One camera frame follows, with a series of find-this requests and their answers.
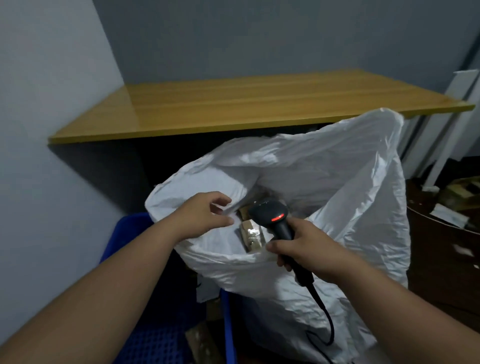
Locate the person's left hand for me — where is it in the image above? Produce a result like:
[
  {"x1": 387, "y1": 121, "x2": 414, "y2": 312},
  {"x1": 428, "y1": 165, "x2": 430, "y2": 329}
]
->
[{"x1": 167, "y1": 191, "x2": 235, "y2": 242}]

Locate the person's right hand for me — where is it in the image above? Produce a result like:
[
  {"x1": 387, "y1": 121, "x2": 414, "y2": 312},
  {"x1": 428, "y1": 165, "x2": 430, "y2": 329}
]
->
[{"x1": 265, "y1": 218, "x2": 361, "y2": 286}]

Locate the black barcode scanner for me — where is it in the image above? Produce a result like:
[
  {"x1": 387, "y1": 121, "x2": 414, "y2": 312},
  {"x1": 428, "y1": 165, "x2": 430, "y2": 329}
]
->
[{"x1": 249, "y1": 200, "x2": 315, "y2": 287}]

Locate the large white plastic sack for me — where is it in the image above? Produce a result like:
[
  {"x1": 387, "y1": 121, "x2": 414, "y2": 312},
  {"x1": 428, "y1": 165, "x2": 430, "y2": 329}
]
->
[{"x1": 145, "y1": 108, "x2": 411, "y2": 364}]

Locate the person's left forearm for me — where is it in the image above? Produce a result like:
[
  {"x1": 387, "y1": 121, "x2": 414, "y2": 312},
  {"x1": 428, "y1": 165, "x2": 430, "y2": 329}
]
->
[{"x1": 0, "y1": 220, "x2": 177, "y2": 364}]

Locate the person's right forearm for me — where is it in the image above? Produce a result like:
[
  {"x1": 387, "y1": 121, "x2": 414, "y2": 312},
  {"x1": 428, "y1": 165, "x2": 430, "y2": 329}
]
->
[{"x1": 332, "y1": 258, "x2": 480, "y2": 364}]

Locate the brown cardboard parcel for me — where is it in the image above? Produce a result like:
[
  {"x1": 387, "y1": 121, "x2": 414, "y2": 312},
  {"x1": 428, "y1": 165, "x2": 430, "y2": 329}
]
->
[{"x1": 235, "y1": 220, "x2": 268, "y2": 253}]

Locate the blue plastic crate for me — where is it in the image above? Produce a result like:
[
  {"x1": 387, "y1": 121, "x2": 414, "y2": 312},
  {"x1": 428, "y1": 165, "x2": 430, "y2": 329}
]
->
[{"x1": 98, "y1": 213, "x2": 238, "y2": 364}]

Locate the wooden desk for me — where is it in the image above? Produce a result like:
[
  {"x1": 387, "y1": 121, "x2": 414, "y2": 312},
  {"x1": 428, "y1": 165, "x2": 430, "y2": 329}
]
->
[{"x1": 48, "y1": 68, "x2": 475, "y2": 145}]

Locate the pile of cardboard scraps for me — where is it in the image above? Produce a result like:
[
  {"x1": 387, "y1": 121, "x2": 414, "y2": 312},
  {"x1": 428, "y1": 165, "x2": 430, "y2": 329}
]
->
[{"x1": 429, "y1": 176, "x2": 480, "y2": 230}]

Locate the black scanner cable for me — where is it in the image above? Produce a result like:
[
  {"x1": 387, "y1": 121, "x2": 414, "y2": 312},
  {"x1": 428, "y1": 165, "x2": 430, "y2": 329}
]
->
[{"x1": 304, "y1": 282, "x2": 356, "y2": 364}]

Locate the white metal frame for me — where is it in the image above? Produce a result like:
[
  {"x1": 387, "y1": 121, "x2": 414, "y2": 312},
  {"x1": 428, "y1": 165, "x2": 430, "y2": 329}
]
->
[{"x1": 400, "y1": 70, "x2": 480, "y2": 193}]

